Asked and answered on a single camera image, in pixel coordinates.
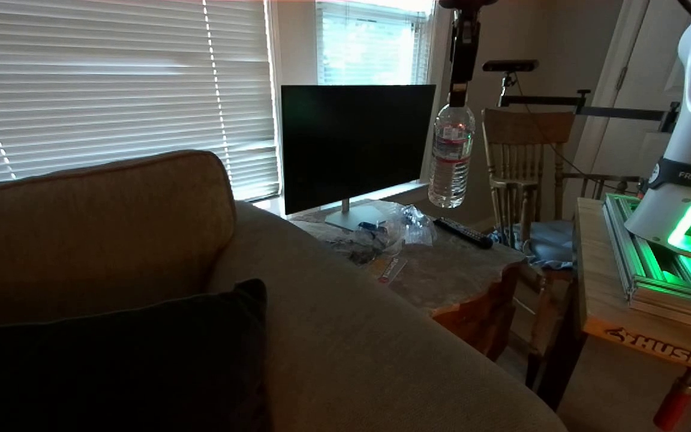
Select clear plastic water bottle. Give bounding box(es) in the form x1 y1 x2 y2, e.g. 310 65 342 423
428 103 475 208

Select clear plastic bag with items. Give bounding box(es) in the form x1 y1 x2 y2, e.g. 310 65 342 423
346 202 434 265

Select stone top side table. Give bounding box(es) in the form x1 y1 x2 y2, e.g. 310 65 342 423
289 187 528 363

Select wooden chair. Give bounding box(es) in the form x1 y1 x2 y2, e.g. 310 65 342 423
483 107 640 247

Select dark throw pillow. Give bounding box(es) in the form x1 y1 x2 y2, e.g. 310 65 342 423
0 279 270 432

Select black remote control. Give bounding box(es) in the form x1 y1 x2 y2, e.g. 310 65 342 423
434 219 493 250

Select white window blinds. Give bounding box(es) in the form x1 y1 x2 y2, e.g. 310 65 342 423
0 0 280 200

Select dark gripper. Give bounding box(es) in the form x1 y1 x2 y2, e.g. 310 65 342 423
439 0 496 105

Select beige fabric couch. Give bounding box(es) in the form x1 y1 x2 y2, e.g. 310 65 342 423
0 151 564 432

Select red tool handle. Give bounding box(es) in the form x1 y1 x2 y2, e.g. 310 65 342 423
652 375 691 432

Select black camera on stand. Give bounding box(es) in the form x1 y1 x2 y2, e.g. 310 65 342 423
483 59 537 105

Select black flat monitor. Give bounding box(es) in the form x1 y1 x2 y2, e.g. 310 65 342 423
280 85 434 229

